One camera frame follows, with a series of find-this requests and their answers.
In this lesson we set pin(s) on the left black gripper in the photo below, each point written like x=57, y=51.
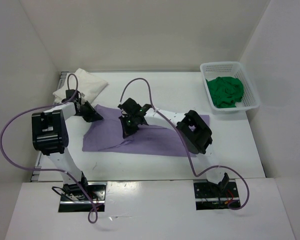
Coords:
x=93, y=115

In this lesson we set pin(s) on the white t shirt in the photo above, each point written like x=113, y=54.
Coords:
x=89, y=85

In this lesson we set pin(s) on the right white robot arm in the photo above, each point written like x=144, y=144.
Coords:
x=194, y=131

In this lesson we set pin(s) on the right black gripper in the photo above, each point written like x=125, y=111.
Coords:
x=127, y=131

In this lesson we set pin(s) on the white plastic basket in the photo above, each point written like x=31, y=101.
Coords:
x=212, y=70

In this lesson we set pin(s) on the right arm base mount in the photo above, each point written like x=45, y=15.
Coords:
x=207, y=199

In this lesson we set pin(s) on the green t shirt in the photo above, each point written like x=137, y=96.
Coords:
x=225, y=91

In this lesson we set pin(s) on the purple t shirt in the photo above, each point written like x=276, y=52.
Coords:
x=106, y=135

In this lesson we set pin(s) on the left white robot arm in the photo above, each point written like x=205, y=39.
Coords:
x=50, y=137

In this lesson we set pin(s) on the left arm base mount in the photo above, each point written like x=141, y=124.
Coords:
x=70, y=203

